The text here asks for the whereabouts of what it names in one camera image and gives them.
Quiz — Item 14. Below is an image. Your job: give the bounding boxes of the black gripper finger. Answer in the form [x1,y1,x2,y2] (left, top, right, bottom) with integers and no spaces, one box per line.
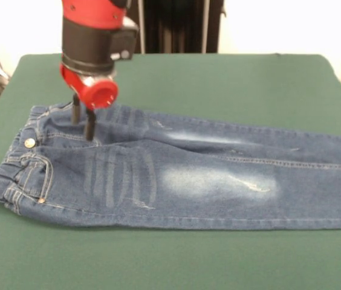
[71,94,81,126]
[84,108,97,142]

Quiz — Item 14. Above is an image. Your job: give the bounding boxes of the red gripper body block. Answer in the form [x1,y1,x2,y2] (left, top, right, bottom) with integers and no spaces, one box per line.
[59,62,119,109]

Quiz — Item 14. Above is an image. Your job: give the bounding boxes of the blue denim jeans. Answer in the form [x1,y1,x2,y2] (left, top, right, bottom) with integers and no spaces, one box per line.
[0,102,341,231]

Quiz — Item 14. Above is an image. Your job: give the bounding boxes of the dark green table cloth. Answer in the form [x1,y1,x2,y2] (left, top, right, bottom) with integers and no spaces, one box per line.
[0,53,341,290]

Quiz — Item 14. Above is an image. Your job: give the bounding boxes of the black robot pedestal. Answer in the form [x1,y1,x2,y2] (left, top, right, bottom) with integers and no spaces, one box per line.
[132,0,227,54]

